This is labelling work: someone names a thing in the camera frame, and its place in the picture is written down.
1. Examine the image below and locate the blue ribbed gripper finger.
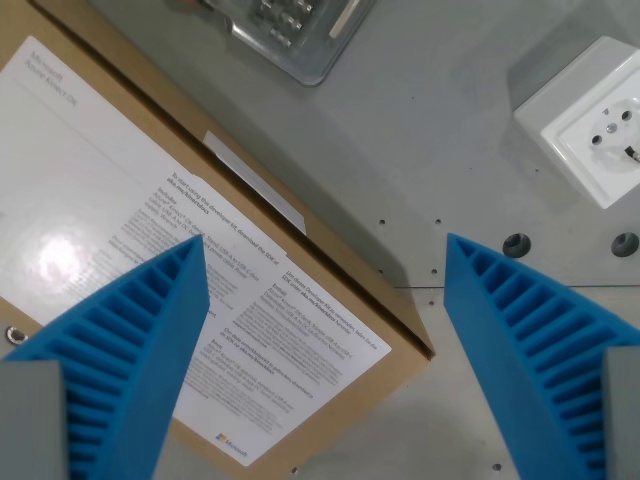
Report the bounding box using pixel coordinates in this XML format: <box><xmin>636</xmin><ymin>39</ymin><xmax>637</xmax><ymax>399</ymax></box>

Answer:
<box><xmin>0</xmin><ymin>233</ymin><xmax>211</xmax><ymax>480</ymax></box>
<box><xmin>443</xmin><ymin>232</ymin><xmax>640</xmax><ymax>480</ymax></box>

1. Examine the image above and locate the white printed paper label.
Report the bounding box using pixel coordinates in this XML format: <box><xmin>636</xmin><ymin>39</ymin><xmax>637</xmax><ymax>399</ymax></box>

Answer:
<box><xmin>0</xmin><ymin>34</ymin><xmax>393</xmax><ymax>469</ymax></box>

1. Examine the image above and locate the grey tape strip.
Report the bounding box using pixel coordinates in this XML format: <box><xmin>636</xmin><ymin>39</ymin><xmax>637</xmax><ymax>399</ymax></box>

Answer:
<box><xmin>203</xmin><ymin>130</ymin><xmax>308</xmax><ymax>236</ymax></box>

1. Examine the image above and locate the brown cardboard box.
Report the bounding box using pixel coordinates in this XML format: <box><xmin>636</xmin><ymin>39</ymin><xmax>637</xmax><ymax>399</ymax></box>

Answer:
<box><xmin>0</xmin><ymin>0</ymin><xmax>435</xmax><ymax>480</ymax></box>

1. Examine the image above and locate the clear plastic parts case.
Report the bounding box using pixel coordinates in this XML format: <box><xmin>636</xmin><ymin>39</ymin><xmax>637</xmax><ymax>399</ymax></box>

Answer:
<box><xmin>164</xmin><ymin>0</ymin><xmax>379</xmax><ymax>88</ymax></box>

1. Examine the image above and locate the white wall socket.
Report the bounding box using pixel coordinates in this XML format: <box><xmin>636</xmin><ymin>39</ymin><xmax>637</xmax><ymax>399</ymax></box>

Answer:
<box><xmin>513</xmin><ymin>35</ymin><xmax>640</xmax><ymax>210</ymax></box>

